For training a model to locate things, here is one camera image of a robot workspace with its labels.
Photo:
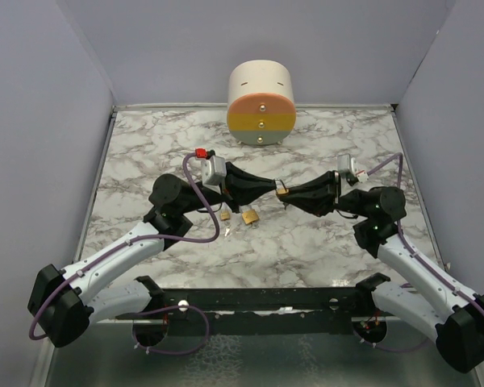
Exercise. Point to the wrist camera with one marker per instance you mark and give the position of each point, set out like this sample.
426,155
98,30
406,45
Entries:
213,167
350,170

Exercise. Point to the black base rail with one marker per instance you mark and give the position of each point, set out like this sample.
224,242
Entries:
253,311

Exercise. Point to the medium brass padlock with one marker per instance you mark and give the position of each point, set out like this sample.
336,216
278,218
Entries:
250,217

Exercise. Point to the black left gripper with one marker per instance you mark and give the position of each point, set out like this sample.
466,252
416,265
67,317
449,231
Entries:
240,188

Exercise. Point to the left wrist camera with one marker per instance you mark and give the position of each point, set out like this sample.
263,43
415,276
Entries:
213,167

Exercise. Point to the small brass padlock long shackle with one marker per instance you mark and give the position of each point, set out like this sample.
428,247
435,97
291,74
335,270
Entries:
224,215

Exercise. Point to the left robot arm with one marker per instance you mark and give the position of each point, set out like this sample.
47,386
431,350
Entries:
65,302

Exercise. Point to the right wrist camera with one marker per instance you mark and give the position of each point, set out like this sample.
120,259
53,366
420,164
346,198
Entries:
350,170

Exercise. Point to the round three-drawer storage box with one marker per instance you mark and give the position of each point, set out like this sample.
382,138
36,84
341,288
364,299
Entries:
260,104

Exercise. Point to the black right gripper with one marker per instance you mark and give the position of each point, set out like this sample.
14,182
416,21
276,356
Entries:
327,187

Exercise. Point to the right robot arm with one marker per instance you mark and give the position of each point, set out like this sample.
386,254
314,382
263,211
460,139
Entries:
447,312

